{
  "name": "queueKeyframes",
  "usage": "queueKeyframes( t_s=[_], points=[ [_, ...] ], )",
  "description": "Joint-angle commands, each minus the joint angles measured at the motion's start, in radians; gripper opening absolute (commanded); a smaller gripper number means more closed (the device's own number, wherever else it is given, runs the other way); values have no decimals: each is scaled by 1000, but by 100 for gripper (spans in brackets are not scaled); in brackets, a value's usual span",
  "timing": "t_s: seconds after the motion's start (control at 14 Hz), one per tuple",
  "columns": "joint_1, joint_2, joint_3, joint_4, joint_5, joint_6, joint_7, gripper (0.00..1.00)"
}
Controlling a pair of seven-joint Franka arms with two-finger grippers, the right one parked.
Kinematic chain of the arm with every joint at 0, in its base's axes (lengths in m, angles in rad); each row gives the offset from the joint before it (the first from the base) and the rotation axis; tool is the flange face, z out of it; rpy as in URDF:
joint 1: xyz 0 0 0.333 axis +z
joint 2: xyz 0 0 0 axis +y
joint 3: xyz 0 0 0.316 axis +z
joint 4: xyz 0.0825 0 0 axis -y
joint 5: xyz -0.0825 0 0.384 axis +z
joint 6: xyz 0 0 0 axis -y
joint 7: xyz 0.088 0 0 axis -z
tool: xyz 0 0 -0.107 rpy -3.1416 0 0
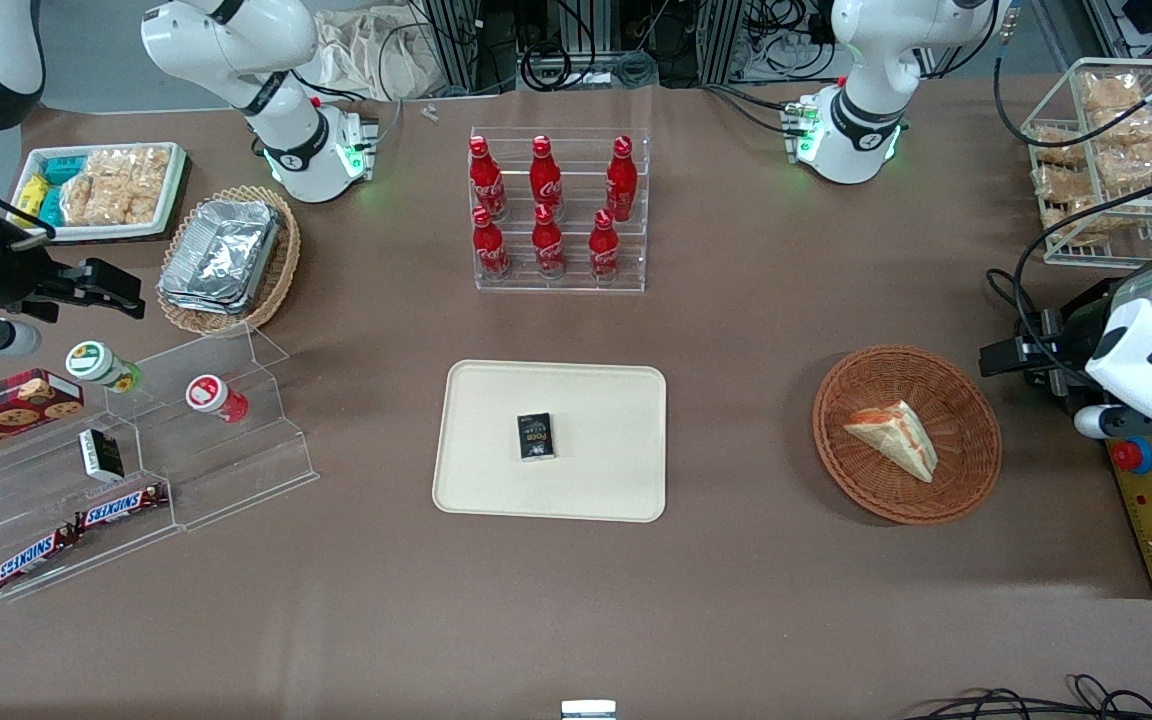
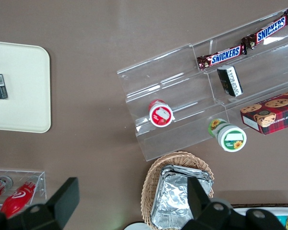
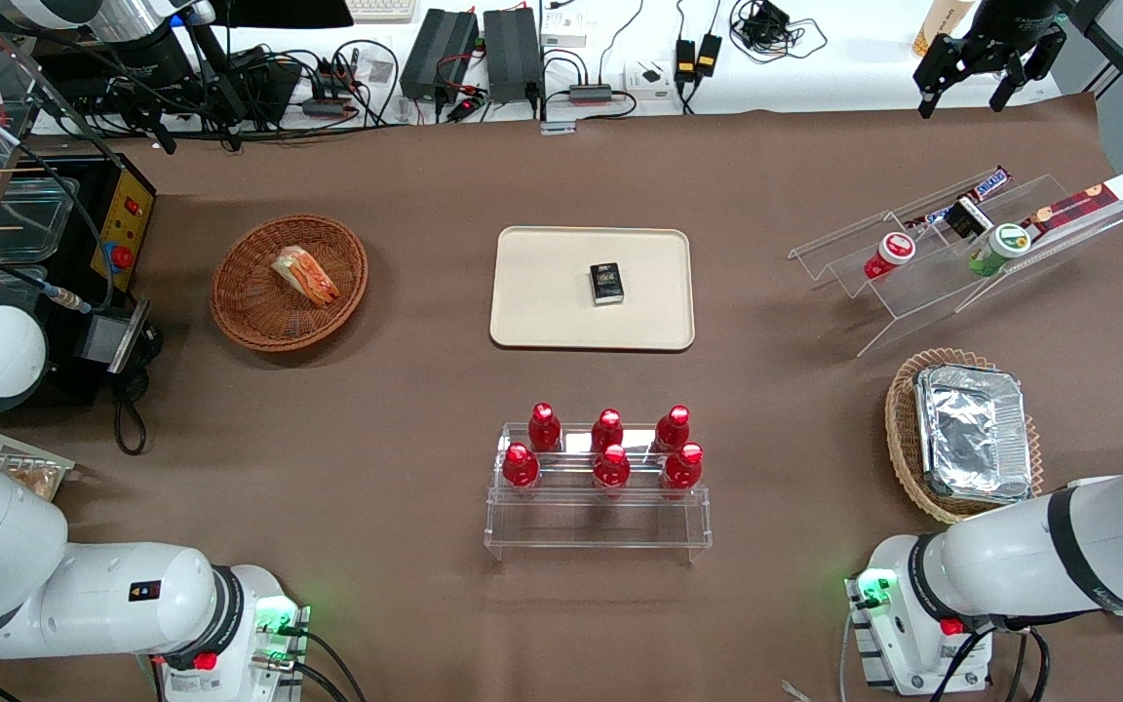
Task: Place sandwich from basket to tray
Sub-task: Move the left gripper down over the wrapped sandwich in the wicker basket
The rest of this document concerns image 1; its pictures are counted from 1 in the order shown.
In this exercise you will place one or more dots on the red lid drink bottle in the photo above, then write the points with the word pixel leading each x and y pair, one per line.
pixel 211 395

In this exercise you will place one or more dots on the clear acrylic bottle rack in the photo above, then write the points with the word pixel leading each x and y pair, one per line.
pixel 576 285

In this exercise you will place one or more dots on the clear acrylic stepped stand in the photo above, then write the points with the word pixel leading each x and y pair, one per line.
pixel 236 480

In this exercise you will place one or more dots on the clear rice cracker pack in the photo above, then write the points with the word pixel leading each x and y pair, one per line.
pixel 96 202
pixel 131 163
pixel 148 200

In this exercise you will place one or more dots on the white rectangular snack tray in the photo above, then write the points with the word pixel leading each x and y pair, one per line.
pixel 96 232

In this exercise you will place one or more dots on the teal snack packet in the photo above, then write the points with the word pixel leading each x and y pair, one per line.
pixel 50 207
pixel 63 168

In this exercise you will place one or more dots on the small black white box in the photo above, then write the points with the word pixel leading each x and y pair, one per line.
pixel 101 455

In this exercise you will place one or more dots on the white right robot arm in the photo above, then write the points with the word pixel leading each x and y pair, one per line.
pixel 236 50

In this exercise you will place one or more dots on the small black gum box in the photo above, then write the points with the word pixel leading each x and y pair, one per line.
pixel 536 437

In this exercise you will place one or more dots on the red cookie box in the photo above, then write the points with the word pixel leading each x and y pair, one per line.
pixel 6 410

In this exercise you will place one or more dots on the yellow snack packet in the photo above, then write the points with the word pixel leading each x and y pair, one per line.
pixel 31 193

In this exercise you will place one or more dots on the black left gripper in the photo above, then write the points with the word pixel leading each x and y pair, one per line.
pixel 1082 334

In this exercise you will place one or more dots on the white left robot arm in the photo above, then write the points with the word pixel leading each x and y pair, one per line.
pixel 866 60

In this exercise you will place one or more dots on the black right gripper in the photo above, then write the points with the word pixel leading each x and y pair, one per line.
pixel 20 280

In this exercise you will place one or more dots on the clear fried snack packet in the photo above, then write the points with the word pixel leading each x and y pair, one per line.
pixel 1058 148
pixel 1131 125
pixel 1126 165
pixel 1086 222
pixel 1111 92
pixel 1061 185

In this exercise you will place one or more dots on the stack of foil trays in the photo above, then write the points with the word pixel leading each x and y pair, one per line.
pixel 221 255

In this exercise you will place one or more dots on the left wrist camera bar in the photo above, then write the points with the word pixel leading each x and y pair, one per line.
pixel 1096 422

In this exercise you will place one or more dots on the small white silver device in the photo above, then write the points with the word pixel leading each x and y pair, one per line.
pixel 588 710

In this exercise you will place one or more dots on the beige plastic tray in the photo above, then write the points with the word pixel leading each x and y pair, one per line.
pixel 596 480

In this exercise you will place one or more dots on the round brown wicker basket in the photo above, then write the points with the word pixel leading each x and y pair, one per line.
pixel 866 490

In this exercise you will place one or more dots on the green lid drink bottle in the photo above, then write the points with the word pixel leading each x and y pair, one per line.
pixel 96 364

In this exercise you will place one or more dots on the triangular sandwich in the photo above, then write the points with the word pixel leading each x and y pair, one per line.
pixel 896 435

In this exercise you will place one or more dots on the oval light wicker basket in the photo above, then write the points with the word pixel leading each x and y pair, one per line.
pixel 281 270

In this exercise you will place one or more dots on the aluminium frame rack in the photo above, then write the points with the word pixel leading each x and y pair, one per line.
pixel 716 40

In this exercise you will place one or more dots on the beige cloth bag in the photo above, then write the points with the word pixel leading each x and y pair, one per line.
pixel 376 55

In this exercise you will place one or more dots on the snickers chocolate bar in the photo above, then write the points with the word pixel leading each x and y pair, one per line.
pixel 121 507
pixel 34 557

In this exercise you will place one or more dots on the red cola bottle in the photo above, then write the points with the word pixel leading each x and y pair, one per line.
pixel 622 182
pixel 548 248
pixel 604 252
pixel 490 250
pixel 545 180
pixel 486 185

